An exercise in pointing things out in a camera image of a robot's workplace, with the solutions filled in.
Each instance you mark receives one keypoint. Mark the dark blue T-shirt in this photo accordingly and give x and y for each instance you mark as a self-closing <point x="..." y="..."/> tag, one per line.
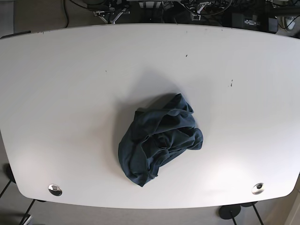
<point x="156" y="137"/>

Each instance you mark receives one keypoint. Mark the left silver table grommet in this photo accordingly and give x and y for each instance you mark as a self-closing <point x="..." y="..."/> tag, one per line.
<point x="55" y="190"/>

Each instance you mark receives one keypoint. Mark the silver table grommet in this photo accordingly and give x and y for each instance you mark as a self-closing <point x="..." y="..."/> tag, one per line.
<point x="55" y="190"/>
<point x="258" y="188"/>

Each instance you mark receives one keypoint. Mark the black round stand base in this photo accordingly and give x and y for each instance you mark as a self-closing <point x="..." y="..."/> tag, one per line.
<point x="228" y="212"/>

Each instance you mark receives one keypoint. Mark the right silver table grommet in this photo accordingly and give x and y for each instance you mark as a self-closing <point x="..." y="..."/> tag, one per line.
<point x="258" y="188"/>

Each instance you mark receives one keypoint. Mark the black table leg left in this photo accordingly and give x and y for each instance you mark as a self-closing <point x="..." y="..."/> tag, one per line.
<point x="9" y="174"/>

